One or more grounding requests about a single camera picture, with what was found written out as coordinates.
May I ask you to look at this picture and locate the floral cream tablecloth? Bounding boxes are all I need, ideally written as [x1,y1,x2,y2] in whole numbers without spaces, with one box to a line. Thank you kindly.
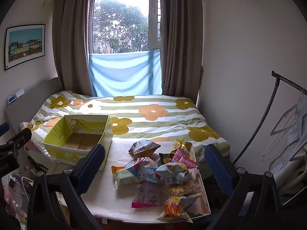
[80,138,211,223]

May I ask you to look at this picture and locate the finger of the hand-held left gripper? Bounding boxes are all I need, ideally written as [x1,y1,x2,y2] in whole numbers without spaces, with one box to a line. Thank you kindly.
[0,127,32,155]
[0,122,10,138]

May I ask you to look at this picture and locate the small white box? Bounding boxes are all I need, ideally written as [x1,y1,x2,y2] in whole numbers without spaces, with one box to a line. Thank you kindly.
[6,89,25,104]

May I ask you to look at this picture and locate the pink striped snack packet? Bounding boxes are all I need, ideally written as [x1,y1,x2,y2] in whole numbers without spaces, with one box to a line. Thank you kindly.
[171,149,200,169]

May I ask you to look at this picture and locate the black clothes rack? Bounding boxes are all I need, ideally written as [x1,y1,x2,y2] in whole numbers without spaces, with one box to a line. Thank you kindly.
[231,71,307,166]

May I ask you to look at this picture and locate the clear packet of yellow crisps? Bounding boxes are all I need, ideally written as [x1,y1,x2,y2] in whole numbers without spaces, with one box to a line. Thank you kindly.
[163,181,203,197]

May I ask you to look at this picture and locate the light blue window cloth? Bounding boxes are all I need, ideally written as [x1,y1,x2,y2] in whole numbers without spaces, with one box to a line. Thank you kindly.
[89,48,162,98]

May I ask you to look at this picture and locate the light blue snack packet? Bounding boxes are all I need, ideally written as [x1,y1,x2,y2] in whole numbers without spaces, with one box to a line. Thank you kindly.
[153,162,192,185]

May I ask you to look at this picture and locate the brown curtain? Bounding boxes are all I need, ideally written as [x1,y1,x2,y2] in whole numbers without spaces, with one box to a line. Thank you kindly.
[51,0,94,97]
[159,0,204,106]

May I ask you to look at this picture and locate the floral striped blanket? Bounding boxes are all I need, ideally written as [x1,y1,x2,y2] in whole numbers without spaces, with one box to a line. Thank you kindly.
[19,90,231,159]

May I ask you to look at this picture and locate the gold snack packet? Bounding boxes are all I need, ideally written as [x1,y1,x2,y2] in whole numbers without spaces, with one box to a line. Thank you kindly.
[173,139,193,159]

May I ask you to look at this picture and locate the pale hanging clothes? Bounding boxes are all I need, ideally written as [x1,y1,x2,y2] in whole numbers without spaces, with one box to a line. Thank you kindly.
[269,98,307,206]

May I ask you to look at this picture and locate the white blue pink snack packet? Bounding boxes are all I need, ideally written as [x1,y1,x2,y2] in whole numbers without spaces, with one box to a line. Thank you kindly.
[124,157,162,184]

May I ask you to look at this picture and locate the grey bed headboard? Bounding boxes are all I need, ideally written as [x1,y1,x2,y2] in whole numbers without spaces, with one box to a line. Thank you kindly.
[5,77,64,127]

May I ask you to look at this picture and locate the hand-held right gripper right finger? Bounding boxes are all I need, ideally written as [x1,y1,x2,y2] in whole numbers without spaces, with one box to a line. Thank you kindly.
[204,144,283,230]

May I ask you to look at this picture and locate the yellow cardboard box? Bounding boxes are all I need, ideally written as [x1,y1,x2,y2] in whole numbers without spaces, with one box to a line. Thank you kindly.
[41,114,114,170]

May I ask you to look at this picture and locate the grey clothes hanger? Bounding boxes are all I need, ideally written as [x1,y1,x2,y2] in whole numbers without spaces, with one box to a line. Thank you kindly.
[261,93,303,163]

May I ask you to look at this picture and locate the framed wall poster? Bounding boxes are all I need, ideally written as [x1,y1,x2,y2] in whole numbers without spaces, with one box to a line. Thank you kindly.
[4,24,46,71]

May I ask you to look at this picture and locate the orange white cheese stick packet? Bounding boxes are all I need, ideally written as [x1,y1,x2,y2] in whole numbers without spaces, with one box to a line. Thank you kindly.
[155,194,201,223]

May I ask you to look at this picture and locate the grey blue snack packet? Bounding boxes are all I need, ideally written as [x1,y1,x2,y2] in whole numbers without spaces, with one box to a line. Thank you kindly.
[128,139,161,160]

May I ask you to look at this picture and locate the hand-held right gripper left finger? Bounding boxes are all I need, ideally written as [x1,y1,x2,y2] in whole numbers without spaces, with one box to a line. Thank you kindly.
[27,144,106,230]

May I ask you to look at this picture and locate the window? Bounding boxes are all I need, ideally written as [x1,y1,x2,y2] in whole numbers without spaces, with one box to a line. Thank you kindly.
[87,0,162,54]

